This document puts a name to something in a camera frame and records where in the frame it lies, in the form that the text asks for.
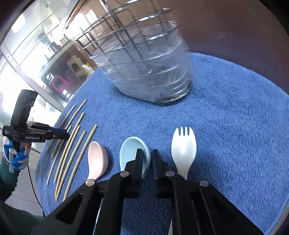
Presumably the light blue ceramic spoon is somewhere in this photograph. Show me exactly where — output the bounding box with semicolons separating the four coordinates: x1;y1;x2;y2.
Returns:
120;137;151;179

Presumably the green sleeve left forearm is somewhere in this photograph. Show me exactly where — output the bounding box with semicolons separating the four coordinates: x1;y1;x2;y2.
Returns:
1;159;45;234

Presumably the left hand blue white glove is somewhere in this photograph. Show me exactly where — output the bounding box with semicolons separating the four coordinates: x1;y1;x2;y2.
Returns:
3;137;31;173

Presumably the beige chopstick far left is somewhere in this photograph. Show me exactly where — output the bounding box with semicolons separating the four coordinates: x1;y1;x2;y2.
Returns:
45;104;76;153

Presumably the beige chopstick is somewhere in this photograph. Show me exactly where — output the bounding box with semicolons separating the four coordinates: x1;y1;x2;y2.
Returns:
46;125;73;186
55;131;86;201
53;112;85;184
51;99;87;158
45;104;76;153
63;124;98;201
54;125;81;201

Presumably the white plastic spork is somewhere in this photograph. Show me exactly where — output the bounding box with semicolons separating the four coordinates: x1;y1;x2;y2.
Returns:
171;127;197;180

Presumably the pink ceramic spoon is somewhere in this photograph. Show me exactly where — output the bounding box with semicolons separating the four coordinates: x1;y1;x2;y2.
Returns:
87;141;108;180

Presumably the cream cat house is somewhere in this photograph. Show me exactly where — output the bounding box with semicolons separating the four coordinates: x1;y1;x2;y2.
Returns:
67;55;89;80

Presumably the blue terry towel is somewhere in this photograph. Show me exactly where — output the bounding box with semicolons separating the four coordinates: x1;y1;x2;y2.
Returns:
35;52;289;235

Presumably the clear plastic utensil holder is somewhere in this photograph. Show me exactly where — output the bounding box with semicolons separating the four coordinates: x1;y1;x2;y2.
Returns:
91;21;192;103

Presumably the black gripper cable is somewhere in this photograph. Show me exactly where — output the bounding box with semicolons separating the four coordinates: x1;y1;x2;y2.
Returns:
26;165;44;211

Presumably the wire utensil rack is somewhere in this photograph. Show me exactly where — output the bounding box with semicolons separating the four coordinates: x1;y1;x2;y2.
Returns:
75;1;178;75

